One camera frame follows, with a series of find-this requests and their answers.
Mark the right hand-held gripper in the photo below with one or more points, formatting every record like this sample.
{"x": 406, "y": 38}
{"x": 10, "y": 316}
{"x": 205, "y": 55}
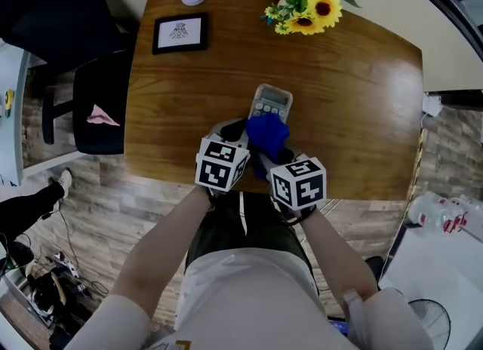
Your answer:
{"x": 298, "y": 186}

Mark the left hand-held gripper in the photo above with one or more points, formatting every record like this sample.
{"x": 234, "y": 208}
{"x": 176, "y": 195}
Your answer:
{"x": 215, "y": 167}

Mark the blue cloth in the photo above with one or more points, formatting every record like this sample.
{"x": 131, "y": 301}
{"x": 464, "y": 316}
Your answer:
{"x": 268, "y": 133}

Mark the clear lavender calculator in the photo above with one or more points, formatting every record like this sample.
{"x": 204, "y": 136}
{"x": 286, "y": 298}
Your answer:
{"x": 271, "y": 96}

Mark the person's left forearm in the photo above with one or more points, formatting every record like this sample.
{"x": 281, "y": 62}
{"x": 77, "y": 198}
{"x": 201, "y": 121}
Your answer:
{"x": 158, "y": 250}

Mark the person's right forearm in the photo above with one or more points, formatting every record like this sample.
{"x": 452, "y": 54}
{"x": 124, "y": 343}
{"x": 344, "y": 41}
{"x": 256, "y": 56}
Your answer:
{"x": 332, "y": 250}

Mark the person's dark trousers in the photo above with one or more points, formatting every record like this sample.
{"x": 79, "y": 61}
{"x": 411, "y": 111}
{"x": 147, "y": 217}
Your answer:
{"x": 226, "y": 228}

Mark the pink folded paper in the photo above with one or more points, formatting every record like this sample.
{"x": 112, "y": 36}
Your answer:
{"x": 100, "y": 117}

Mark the black office chair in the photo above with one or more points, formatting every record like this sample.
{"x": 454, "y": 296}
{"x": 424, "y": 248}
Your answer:
{"x": 98, "y": 88}

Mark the yellow black striped tape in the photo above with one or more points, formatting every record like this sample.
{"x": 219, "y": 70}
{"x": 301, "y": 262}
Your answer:
{"x": 418, "y": 163}

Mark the person's beige shirt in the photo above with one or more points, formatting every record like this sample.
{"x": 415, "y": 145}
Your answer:
{"x": 245, "y": 303}

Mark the sunflower bouquet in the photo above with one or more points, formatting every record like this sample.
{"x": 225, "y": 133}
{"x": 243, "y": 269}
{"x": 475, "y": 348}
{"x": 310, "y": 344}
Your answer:
{"x": 320, "y": 7}

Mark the bundle of clear plastic bottles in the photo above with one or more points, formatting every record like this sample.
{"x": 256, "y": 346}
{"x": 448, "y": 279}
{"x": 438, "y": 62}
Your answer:
{"x": 430, "y": 212}

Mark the white table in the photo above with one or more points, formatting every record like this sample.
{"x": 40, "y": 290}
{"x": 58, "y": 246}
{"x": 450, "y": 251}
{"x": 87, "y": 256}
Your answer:
{"x": 434, "y": 273}

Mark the light blue table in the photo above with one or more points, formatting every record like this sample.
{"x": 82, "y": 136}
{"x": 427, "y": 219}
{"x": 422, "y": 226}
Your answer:
{"x": 11, "y": 145}

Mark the yellow tape measure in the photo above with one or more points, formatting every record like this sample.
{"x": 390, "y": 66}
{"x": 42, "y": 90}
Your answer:
{"x": 8, "y": 101}

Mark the black standing fan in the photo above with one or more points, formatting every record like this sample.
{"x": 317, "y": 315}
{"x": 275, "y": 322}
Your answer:
{"x": 430, "y": 322}

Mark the black picture frame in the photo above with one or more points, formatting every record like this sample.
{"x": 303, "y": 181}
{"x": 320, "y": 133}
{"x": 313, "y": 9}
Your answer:
{"x": 180, "y": 33}

